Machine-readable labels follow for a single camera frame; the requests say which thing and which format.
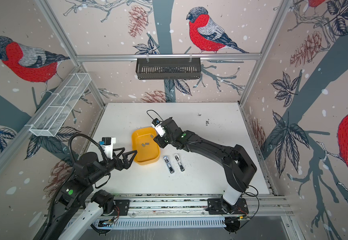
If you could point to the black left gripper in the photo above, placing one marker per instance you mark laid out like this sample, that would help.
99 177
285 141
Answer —
120 165

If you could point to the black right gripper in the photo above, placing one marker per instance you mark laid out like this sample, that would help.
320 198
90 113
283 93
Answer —
161 140

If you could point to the light blue stapler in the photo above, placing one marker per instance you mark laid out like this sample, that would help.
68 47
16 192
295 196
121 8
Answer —
168 164

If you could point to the yellow plastic tray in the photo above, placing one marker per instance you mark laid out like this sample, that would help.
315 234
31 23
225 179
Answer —
148 151

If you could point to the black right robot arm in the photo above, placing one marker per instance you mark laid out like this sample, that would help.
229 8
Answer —
238 166

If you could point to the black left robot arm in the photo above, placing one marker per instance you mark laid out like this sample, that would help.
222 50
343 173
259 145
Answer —
79 201

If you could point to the aluminium top crossbar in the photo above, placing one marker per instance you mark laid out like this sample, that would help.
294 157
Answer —
130 58

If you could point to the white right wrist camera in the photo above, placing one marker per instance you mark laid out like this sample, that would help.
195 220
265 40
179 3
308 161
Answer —
156 124

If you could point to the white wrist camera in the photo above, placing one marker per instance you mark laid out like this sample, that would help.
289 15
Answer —
156 124
107 144

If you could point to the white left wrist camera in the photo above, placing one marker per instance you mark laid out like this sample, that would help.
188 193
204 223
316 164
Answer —
107 144

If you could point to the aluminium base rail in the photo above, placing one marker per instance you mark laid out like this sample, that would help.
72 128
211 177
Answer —
163 212

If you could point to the black hanging wire basket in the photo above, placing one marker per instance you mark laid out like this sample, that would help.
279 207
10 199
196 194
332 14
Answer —
168 69

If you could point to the white wire mesh basket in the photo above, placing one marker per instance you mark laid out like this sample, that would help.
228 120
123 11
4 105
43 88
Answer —
50 120

